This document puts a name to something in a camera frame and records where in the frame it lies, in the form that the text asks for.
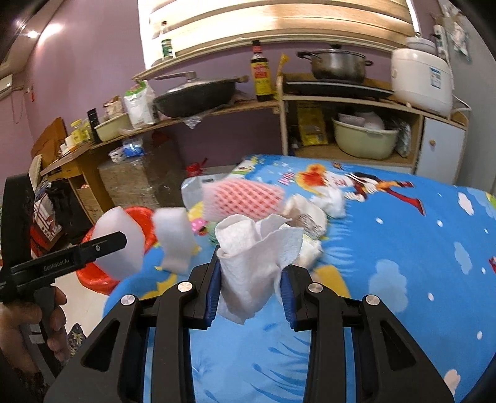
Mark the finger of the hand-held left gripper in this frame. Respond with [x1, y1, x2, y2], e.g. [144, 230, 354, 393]
[8, 231, 128, 289]

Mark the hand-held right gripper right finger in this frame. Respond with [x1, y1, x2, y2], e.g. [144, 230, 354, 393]
[280, 263, 455, 403]

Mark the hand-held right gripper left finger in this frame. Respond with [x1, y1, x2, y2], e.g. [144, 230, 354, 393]
[46, 245, 223, 403]

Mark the red trash bin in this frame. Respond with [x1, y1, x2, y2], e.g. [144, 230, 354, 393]
[75, 206, 163, 293]

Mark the white paper towel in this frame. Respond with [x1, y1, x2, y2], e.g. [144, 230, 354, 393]
[214, 214, 304, 325]

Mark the large white foam block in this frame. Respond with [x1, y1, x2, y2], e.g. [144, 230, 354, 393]
[94, 206, 145, 280]

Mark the small white foam block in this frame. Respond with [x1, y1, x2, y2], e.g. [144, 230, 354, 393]
[152, 207, 200, 272]

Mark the pink foam fruit net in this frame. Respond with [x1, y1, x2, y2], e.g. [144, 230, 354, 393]
[201, 179, 285, 222]

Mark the person's left forearm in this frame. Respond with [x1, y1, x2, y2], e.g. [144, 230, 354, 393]
[0, 341, 51, 403]

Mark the person's left hand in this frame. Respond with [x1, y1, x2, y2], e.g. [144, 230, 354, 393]
[0, 287, 69, 374]

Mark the red and white bag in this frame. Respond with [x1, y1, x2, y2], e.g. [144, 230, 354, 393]
[31, 190, 59, 252]

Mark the black bag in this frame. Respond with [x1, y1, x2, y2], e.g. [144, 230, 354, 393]
[46, 180, 84, 245]

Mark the small white crumpled paper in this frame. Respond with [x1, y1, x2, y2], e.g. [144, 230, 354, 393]
[298, 236, 324, 268]

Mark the cardboard box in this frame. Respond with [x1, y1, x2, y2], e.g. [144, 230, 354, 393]
[75, 184, 103, 225]

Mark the wooden board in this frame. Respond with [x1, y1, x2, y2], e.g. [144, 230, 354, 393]
[31, 117, 67, 157]

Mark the dark floral cloth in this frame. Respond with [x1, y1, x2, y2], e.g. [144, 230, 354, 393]
[66, 323, 86, 357]

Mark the beige crumpled paper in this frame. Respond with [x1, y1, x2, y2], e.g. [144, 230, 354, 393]
[283, 194, 328, 239]

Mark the plastic wrapped brown bale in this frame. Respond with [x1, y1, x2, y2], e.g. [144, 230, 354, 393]
[98, 149, 187, 221]

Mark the white rice bag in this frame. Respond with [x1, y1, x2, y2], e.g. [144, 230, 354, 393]
[182, 172, 233, 210]

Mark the white crumpled tissue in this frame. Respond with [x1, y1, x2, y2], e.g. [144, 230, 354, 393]
[318, 188, 347, 218]

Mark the blue printed cartoon blanket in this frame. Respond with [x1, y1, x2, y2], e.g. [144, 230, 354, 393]
[103, 154, 496, 403]

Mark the black box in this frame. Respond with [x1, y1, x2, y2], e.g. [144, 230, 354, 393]
[87, 108, 100, 142]

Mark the blue plastic packet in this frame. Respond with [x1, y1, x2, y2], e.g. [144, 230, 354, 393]
[122, 137, 145, 157]

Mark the cream basin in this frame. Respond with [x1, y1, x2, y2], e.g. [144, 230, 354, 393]
[94, 112, 133, 142]

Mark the brown paper bag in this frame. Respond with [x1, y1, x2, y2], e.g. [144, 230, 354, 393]
[103, 95, 122, 117]

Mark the white flour bag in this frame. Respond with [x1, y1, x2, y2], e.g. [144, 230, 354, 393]
[123, 81, 157, 128]

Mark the pale green basin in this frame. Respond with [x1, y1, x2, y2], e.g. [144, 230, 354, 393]
[332, 116, 400, 160]

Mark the yellow snack packet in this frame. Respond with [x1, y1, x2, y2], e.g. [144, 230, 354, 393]
[296, 104, 329, 147]

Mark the light wooden shelf rack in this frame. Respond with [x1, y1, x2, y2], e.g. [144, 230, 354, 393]
[277, 75, 467, 184]

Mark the brown wooden counter shelf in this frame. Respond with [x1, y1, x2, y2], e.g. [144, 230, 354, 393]
[39, 99, 281, 233]

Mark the black wok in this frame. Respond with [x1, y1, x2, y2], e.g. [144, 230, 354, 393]
[153, 75, 249, 118]

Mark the silver foil bag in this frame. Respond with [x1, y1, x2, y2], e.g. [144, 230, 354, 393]
[395, 118, 411, 157]

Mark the glass wok lid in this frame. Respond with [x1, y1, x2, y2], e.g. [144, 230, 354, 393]
[155, 71, 237, 94]

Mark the white cabinet door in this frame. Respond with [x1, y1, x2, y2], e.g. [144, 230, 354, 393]
[414, 116, 466, 184]

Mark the black induction cooktop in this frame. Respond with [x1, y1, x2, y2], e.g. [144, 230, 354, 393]
[283, 79, 395, 102]

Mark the dark soy sauce bottle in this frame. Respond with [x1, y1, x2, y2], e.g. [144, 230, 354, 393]
[250, 40, 274, 103]

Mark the green label bottle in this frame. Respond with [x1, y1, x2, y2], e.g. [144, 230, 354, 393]
[160, 21, 177, 60]

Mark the steel cooking pot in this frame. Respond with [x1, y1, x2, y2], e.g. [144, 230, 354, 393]
[297, 44, 373, 84]

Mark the white rice cooker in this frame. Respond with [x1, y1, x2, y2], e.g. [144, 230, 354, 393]
[390, 37, 454, 119]

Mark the striped window blind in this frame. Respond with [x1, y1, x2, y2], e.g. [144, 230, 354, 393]
[137, 0, 421, 70]

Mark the white power strip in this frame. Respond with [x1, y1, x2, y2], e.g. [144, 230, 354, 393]
[434, 23, 450, 63]

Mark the hanging plastic bag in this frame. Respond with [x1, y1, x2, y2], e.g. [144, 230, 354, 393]
[445, 8, 471, 63]

